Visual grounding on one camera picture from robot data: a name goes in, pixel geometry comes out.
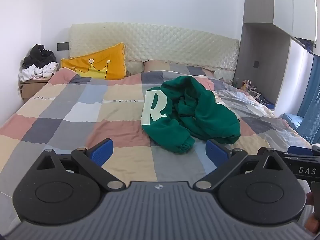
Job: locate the brown cardboard box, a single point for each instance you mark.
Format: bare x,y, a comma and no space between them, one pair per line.
30,87

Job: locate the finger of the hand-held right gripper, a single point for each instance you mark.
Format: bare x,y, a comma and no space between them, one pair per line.
300,150

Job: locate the cream quilted headboard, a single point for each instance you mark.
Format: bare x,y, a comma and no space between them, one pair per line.
162,40

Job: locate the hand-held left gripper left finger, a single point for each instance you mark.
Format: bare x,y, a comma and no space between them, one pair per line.
102,152

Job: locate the person's right hand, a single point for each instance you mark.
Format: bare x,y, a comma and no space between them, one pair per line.
312,221

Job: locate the yellow crown pillow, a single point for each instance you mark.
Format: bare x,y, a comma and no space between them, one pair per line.
100,63

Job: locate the green hoodie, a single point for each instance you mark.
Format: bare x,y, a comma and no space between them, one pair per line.
200,110

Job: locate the dark cabinet socket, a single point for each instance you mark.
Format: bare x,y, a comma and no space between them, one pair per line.
256,64

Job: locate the dark wall switch panel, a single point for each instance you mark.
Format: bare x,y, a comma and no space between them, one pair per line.
62,46

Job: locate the black clothes pile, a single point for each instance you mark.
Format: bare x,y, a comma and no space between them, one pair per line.
38,55

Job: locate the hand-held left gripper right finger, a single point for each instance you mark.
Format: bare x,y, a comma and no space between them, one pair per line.
216,153

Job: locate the blue cushion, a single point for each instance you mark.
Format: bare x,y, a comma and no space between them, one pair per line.
296,125

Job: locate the floral pillow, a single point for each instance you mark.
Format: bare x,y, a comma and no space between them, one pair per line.
133,67

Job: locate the small cosmetic bottles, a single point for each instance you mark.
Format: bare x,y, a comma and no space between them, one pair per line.
246,85

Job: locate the checkered patchwork quilt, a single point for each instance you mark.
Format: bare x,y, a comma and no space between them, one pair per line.
75,120

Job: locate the checkered pillow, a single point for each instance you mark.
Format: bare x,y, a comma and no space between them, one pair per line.
175,68

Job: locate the blue curtain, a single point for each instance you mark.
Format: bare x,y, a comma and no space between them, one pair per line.
311,92

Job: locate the grey wardrobe cabinet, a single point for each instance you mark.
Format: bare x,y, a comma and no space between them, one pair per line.
265,42

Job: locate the white clothes pile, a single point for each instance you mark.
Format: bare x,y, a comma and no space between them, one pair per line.
37,71

